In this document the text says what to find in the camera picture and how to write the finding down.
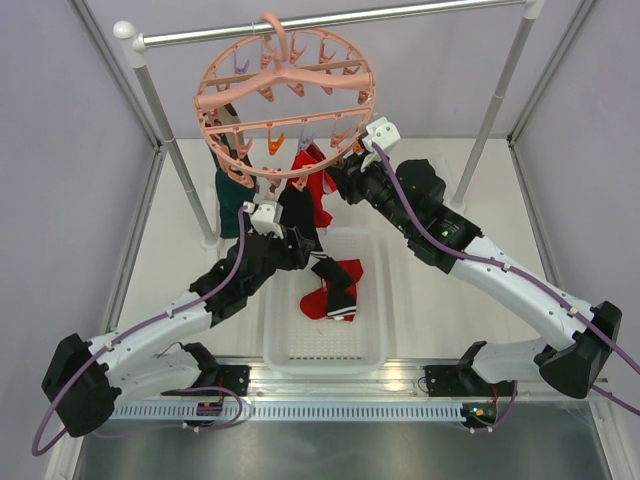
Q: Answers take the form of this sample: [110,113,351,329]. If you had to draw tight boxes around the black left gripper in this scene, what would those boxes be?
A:
[244,225,315,296]

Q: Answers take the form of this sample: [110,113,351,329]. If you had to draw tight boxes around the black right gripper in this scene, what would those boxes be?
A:
[327,147,415,235]

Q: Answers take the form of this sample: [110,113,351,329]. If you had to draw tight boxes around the red sock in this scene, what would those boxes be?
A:
[328,259,363,322]
[299,287,329,320]
[291,143,336,228]

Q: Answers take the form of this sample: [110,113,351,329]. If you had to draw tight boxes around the pink round clip hanger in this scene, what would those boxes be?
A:
[193,12,376,187]

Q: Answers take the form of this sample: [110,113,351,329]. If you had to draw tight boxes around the black sock white stripes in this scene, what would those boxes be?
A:
[309,257,363,322]

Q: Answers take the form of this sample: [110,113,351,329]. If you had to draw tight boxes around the cream brown sock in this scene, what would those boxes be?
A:
[219,104,244,151]

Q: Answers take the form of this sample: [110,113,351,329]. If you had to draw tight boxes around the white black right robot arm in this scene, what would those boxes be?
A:
[328,154,622,399]

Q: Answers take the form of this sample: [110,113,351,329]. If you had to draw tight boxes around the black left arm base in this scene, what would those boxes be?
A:
[181,343,251,397]

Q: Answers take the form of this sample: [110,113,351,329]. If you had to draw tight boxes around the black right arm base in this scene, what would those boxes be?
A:
[423,341,515,399]

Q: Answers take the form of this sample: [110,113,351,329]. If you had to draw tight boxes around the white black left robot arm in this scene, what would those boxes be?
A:
[41,227,315,437]

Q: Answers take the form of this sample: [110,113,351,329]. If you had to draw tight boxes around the teal sock left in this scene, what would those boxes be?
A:
[211,151,256,239]

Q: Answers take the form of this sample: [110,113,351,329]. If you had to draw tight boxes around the white plastic basket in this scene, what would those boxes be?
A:
[263,227,388,376]

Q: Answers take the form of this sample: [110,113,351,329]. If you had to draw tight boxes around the white metal drying rack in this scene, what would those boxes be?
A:
[113,1,544,249]

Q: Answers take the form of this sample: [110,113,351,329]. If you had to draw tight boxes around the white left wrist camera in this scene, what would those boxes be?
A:
[243,200,284,239]

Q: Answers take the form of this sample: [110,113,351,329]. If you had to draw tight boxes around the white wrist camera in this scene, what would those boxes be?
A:
[243,200,284,239]
[358,116,401,172]

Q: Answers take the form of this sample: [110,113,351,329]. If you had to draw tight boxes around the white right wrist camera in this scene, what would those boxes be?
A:
[358,116,401,172]

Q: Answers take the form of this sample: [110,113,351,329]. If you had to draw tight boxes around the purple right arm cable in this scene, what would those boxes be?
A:
[372,142,640,416]

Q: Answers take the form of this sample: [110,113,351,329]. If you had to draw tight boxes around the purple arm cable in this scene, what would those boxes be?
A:
[30,202,251,457]
[372,142,640,416]

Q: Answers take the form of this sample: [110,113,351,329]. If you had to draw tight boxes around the white slotted cable duct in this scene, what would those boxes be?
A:
[111,400,466,422]

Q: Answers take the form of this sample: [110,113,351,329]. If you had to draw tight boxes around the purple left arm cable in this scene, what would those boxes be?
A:
[30,202,251,457]

